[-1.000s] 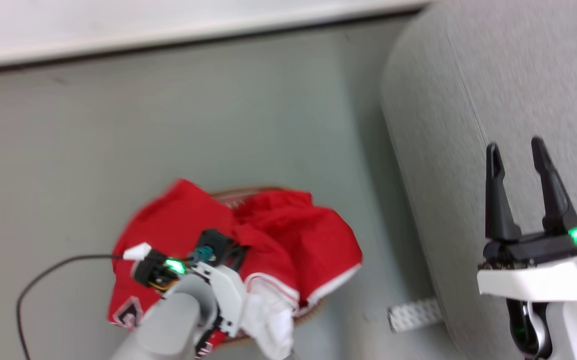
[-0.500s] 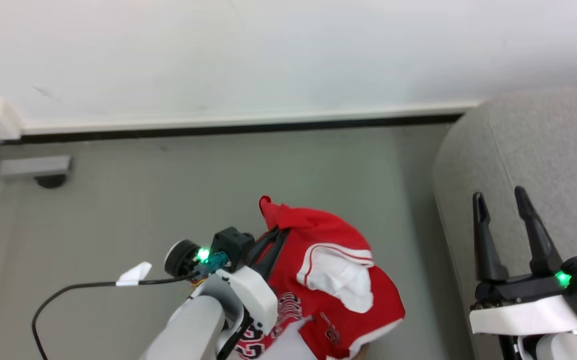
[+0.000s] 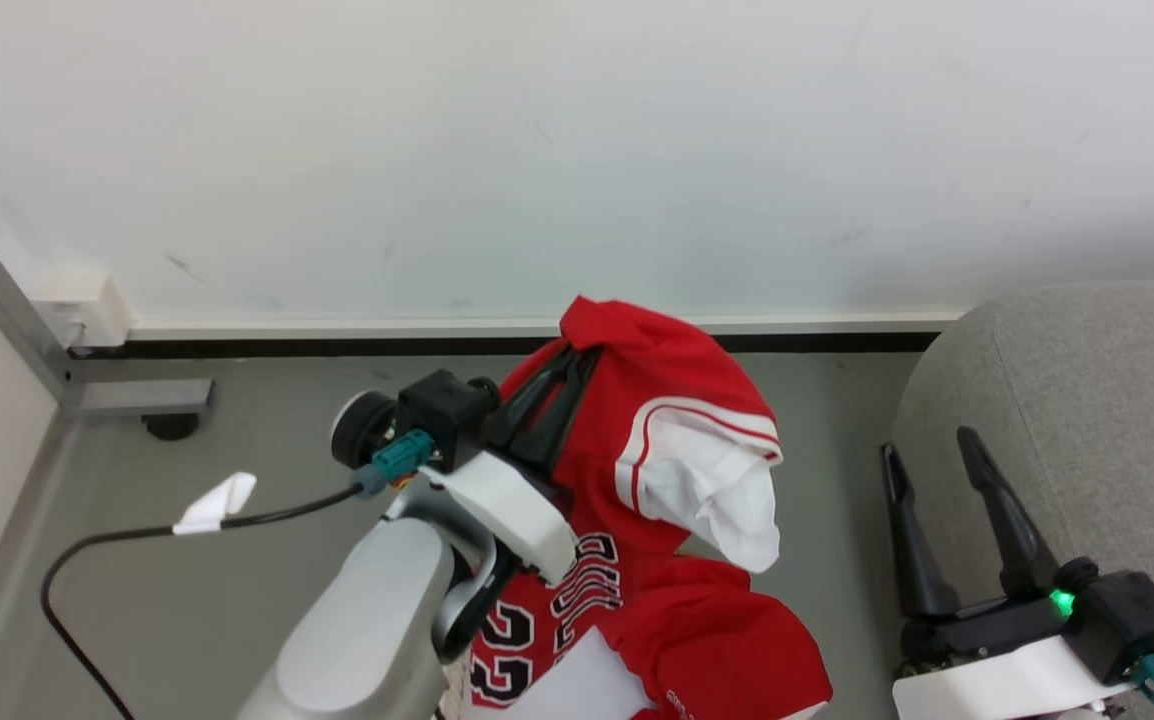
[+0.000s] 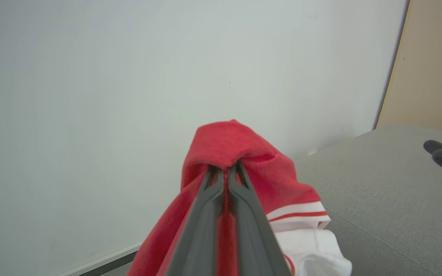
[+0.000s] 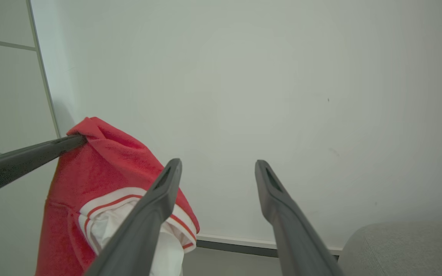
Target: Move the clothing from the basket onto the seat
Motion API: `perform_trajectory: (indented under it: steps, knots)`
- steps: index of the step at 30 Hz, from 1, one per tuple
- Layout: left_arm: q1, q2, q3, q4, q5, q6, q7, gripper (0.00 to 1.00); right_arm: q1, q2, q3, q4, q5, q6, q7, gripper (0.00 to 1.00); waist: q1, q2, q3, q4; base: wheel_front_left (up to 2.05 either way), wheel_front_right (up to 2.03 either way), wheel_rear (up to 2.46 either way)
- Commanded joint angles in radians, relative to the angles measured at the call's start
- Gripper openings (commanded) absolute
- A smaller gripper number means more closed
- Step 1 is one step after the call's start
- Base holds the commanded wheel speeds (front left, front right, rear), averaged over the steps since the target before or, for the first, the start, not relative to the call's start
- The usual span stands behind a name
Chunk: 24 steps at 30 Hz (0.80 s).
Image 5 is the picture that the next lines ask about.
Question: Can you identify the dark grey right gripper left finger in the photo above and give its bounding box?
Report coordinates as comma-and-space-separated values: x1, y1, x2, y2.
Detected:
84, 158, 183, 276

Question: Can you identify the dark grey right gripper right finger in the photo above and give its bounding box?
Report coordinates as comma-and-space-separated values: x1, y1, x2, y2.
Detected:
254, 159, 344, 276

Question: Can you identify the grey fabric sofa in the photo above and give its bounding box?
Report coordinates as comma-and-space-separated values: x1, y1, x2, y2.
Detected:
338, 222, 442, 276

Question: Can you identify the red jersey with white trim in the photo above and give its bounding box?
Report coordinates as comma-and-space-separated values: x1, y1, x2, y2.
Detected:
35, 117, 200, 276

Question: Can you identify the white and black baseboard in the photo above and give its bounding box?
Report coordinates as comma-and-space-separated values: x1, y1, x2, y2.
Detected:
196, 235, 343, 258

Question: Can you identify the grey metal partition frame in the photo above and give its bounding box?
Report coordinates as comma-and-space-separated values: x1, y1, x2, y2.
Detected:
0, 0, 61, 139

